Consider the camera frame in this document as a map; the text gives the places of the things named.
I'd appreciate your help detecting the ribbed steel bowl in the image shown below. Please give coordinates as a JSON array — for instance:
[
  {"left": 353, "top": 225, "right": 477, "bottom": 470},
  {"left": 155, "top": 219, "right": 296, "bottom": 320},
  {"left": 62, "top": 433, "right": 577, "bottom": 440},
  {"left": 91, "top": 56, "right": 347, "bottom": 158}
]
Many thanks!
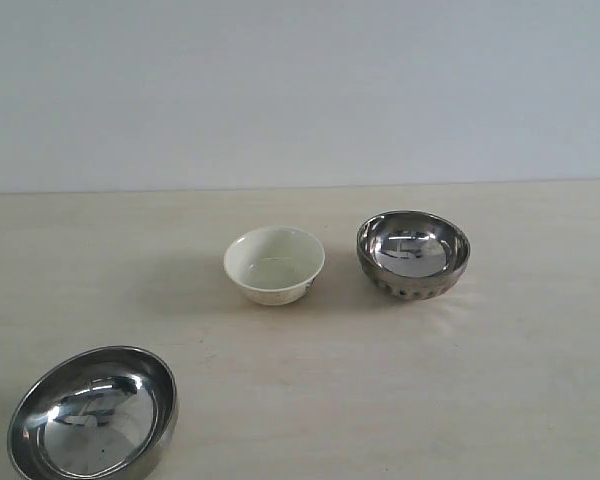
[{"left": 356, "top": 210, "right": 471, "bottom": 301}]

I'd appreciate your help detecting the large plain steel bowl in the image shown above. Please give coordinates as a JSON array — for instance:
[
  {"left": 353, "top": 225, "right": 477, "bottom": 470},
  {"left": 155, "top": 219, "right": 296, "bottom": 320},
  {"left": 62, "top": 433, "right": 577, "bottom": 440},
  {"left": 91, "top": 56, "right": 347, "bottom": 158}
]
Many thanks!
[{"left": 7, "top": 345, "right": 179, "bottom": 479}]

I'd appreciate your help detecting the white ceramic bowl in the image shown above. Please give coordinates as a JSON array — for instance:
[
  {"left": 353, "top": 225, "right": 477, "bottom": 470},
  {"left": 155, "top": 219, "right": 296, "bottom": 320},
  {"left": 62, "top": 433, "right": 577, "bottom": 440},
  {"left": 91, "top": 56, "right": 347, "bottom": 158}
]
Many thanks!
[{"left": 223, "top": 226, "right": 326, "bottom": 306}]

